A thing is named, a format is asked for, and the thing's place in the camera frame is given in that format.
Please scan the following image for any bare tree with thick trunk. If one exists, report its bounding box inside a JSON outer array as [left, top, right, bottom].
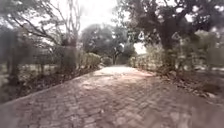
[[6, 0, 85, 75]]

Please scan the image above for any round leafy tree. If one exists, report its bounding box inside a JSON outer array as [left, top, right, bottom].
[[79, 23, 138, 66]]

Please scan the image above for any trimmed hedge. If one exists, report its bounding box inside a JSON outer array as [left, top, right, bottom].
[[128, 45, 168, 72], [78, 52, 103, 70]]

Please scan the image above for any leaf-strewn earth verge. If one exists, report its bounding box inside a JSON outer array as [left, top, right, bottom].
[[0, 64, 101, 105], [133, 65, 224, 108]]

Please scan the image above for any red brick path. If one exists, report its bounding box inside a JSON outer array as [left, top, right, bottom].
[[0, 64, 224, 128]]

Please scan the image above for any large dark leafy tree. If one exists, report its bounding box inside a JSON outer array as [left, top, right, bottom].
[[116, 0, 224, 72]]

